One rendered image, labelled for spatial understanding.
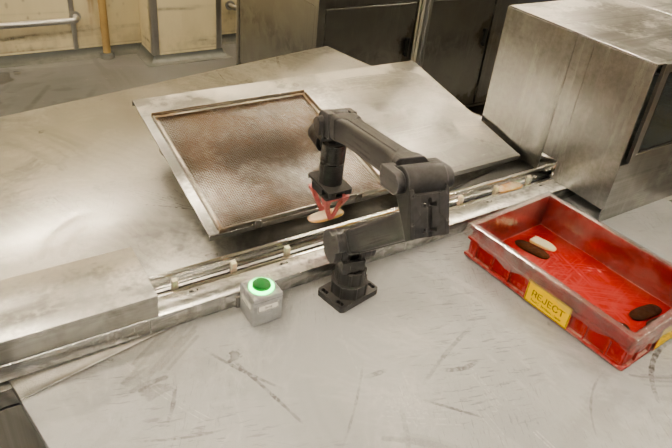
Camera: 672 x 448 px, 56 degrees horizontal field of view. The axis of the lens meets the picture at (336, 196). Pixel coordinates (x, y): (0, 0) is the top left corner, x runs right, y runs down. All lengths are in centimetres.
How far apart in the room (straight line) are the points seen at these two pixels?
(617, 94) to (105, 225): 139
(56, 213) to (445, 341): 103
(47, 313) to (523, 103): 147
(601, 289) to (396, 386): 64
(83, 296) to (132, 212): 45
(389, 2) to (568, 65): 175
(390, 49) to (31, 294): 268
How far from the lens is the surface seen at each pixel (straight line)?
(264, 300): 134
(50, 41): 507
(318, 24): 332
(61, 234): 169
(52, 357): 134
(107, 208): 176
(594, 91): 190
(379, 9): 351
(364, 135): 122
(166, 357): 133
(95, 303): 132
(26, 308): 134
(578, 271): 173
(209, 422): 122
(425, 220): 106
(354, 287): 142
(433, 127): 206
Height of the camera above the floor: 179
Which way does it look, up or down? 32 degrees down
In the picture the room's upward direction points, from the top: 6 degrees clockwise
